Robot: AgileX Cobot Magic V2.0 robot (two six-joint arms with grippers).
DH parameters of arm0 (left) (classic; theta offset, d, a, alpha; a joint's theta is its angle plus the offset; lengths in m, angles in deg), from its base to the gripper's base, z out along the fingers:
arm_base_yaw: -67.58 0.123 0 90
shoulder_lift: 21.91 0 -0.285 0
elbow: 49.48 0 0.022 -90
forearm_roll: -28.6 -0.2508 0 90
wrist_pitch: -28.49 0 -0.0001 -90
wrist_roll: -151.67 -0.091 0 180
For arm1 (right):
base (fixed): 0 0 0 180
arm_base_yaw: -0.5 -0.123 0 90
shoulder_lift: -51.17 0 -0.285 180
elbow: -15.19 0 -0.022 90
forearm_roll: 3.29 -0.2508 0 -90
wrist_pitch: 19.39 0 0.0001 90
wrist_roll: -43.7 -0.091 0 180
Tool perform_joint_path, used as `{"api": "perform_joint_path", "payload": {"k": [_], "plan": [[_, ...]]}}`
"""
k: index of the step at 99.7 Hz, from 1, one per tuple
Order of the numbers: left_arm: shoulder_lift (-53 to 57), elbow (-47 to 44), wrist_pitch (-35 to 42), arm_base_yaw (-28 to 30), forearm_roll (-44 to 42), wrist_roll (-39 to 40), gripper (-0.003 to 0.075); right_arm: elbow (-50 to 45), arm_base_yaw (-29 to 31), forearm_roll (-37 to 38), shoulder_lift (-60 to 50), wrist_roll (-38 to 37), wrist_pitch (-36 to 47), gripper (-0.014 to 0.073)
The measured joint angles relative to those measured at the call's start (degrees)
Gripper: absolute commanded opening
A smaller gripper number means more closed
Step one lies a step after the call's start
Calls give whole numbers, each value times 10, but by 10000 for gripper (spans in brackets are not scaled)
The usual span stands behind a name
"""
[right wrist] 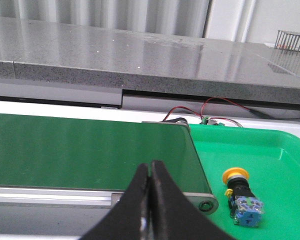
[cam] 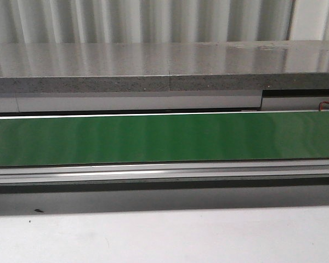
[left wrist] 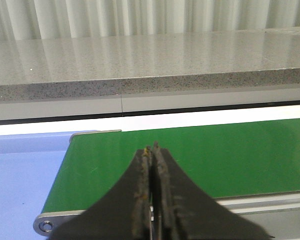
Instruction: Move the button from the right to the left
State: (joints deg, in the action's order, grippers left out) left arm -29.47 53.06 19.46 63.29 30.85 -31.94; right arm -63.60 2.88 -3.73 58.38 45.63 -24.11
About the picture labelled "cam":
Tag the white pleated curtain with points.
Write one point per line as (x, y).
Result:
(162, 21)

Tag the green conveyor belt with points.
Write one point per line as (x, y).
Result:
(99, 139)

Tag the white panel under slab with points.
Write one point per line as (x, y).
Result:
(164, 101)

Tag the aluminium conveyor front rail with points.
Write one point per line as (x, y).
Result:
(166, 172)

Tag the grey stone slab shelf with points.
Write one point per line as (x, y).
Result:
(163, 67)

